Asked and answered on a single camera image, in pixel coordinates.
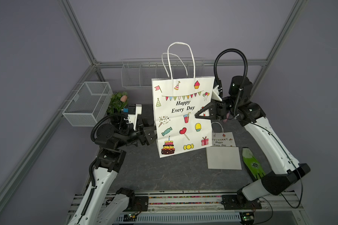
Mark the small white party paper bag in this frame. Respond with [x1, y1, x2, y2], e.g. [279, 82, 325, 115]
[152, 52, 215, 158]

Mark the large white party paper bag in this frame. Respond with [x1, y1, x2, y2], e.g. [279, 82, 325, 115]
[206, 122, 242, 170]

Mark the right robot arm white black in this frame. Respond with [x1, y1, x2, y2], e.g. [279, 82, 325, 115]
[195, 48, 311, 204]

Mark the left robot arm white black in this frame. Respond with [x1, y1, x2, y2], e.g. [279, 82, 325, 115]
[69, 113, 157, 225]

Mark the potted plant with pink flower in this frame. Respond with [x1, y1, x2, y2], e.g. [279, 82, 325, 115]
[106, 91, 129, 115]

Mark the green black work glove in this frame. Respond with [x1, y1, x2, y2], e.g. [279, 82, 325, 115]
[242, 148, 266, 181]

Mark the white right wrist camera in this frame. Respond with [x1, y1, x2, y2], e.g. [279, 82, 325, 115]
[211, 85, 222, 102]

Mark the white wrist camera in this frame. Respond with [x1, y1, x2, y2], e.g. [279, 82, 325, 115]
[122, 104, 142, 131]
[211, 85, 222, 102]

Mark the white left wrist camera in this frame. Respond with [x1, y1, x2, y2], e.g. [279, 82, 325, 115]
[122, 104, 142, 131]

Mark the white wire wall shelf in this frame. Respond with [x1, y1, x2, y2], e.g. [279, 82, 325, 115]
[121, 57, 205, 88]

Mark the white wire side basket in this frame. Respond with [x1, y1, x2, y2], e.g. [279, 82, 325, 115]
[62, 82, 113, 127]

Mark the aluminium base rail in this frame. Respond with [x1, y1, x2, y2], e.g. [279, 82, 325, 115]
[64, 190, 302, 225]

